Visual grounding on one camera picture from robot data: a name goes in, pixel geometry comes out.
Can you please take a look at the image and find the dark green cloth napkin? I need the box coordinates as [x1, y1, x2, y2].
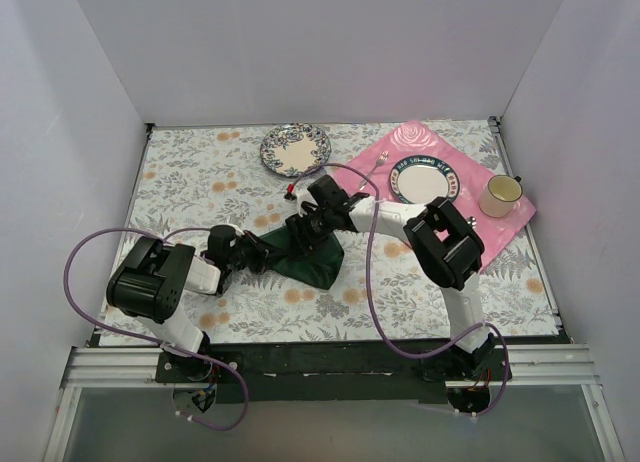
[260, 227, 344, 290]

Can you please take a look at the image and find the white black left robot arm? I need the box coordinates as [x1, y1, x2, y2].
[106, 224, 285, 382]

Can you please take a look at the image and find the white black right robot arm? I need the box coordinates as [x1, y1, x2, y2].
[285, 175, 496, 380]

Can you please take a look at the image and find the pink rose placemat cloth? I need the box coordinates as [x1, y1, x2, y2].
[329, 120, 536, 271]

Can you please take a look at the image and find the blue floral ceramic plate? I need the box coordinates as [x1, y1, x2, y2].
[260, 123, 332, 178]

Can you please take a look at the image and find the silver fork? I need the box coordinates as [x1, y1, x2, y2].
[358, 151, 389, 191]

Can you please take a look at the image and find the green rimmed white plate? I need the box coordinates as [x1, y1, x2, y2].
[389, 155, 461, 204]

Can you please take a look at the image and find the cream enamel mug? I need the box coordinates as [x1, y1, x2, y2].
[478, 175, 523, 218]

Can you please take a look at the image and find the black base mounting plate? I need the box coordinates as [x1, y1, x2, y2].
[155, 341, 511, 404]

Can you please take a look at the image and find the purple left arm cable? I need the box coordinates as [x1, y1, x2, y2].
[66, 226, 250, 431]

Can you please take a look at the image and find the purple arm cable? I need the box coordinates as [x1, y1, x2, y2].
[66, 226, 250, 431]
[289, 157, 510, 418]

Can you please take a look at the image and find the aluminium frame rail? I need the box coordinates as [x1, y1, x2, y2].
[45, 344, 624, 461]

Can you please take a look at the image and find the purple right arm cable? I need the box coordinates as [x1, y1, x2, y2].
[289, 157, 510, 418]

